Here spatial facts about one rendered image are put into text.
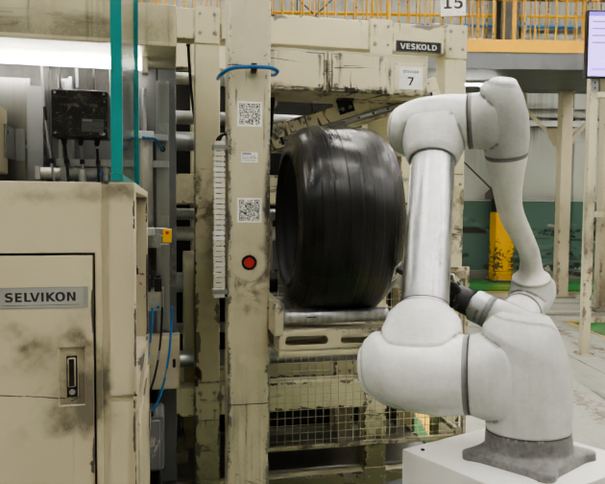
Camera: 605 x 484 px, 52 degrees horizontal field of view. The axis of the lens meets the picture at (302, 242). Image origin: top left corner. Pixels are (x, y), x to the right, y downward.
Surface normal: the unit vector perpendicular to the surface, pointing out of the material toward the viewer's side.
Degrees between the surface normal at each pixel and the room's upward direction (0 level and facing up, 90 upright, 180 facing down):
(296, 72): 90
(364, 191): 74
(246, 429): 90
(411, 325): 55
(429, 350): 48
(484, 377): 85
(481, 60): 90
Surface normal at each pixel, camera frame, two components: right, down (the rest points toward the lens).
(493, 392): -0.39, 0.09
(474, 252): 0.03, 0.05
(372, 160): 0.17, -0.54
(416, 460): -0.85, 0.02
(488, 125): -0.15, 0.36
